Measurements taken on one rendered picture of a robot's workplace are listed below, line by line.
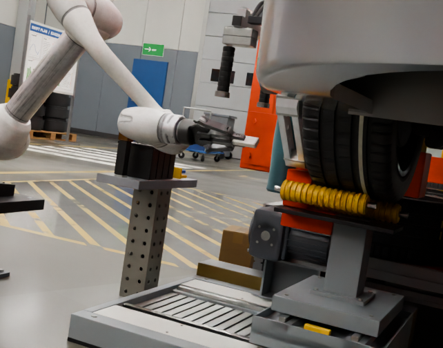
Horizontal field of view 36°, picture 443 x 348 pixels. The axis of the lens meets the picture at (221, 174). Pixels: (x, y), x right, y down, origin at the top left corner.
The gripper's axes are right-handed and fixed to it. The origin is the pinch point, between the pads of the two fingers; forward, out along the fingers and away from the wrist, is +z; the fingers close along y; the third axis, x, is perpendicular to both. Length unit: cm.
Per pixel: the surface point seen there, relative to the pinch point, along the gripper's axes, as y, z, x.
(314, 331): -30, 29, -35
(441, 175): -185, 27, 178
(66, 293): -59, -67, -31
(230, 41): 18.1, -10.0, 20.5
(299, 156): -6.1, 14.2, 3.5
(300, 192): -13.0, 16.2, -3.9
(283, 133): 1.9, 10.4, 3.4
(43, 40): -418, -653, 556
